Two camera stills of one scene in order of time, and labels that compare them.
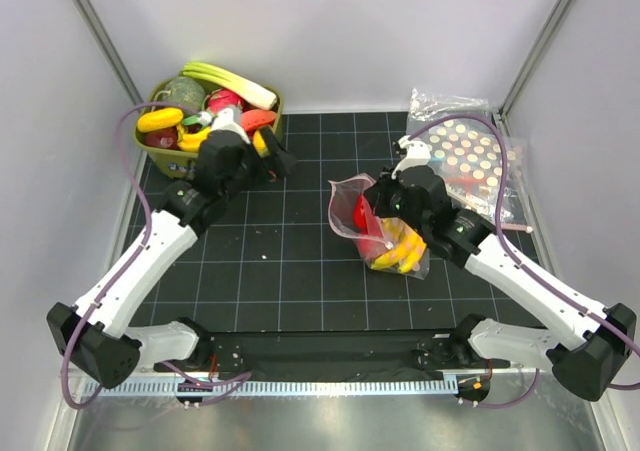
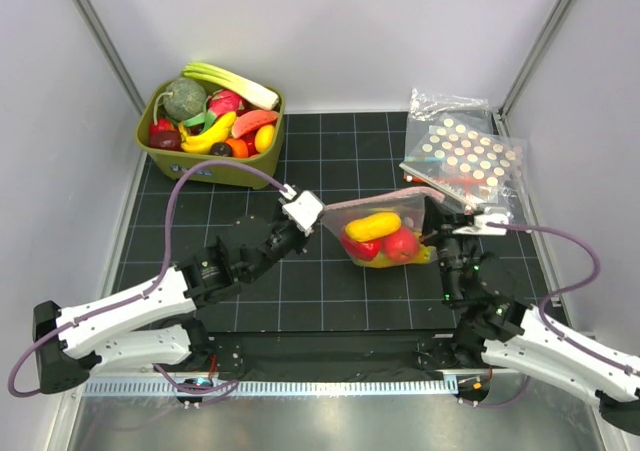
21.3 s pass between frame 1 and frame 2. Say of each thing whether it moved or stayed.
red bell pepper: moved
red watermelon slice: stayed
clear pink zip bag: moved
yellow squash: moved
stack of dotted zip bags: stayed
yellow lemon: stayed
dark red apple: stayed
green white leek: stayed
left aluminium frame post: stayed
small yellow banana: stayed
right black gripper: moved
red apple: moved
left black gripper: moved
